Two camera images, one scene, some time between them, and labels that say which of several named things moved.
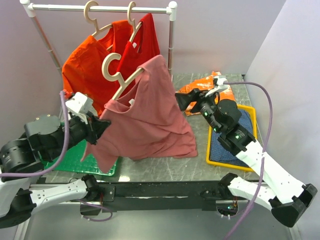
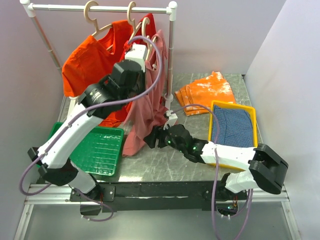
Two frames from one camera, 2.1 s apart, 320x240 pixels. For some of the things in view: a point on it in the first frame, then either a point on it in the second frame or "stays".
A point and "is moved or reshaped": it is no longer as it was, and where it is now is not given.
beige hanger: [117, 76] → [150, 41]
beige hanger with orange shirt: [94, 21] stays
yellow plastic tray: [209, 162] stays
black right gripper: [198, 95] → [158, 133]
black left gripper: [94, 127] → [142, 76]
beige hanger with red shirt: [132, 21] stays
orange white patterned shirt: [206, 83] stays
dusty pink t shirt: [150, 123] is moved or reshaped
